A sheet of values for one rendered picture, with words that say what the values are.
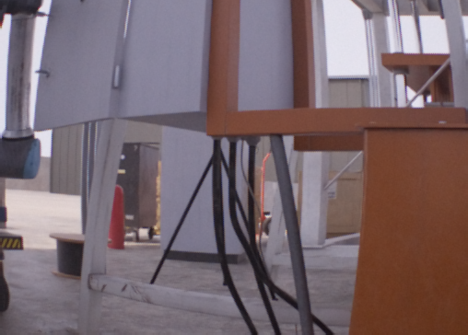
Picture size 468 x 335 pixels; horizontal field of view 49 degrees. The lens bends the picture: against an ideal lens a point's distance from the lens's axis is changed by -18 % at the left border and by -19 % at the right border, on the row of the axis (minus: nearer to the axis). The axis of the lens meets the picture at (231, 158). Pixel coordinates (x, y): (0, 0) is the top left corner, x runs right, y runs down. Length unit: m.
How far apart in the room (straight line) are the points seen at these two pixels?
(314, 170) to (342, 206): 2.77
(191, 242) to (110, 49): 3.36
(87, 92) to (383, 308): 0.78
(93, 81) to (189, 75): 0.25
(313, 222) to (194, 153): 1.01
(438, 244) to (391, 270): 0.08
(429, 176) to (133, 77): 0.63
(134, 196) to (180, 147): 1.47
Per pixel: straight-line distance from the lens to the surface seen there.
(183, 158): 4.47
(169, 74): 1.11
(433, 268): 0.80
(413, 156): 0.80
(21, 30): 1.95
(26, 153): 1.98
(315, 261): 2.67
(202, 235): 4.44
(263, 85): 1.25
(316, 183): 4.12
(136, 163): 5.85
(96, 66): 1.24
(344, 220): 6.86
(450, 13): 1.40
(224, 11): 1.10
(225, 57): 1.07
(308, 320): 0.99
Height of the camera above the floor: 0.51
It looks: 3 degrees up
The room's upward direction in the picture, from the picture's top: 2 degrees clockwise
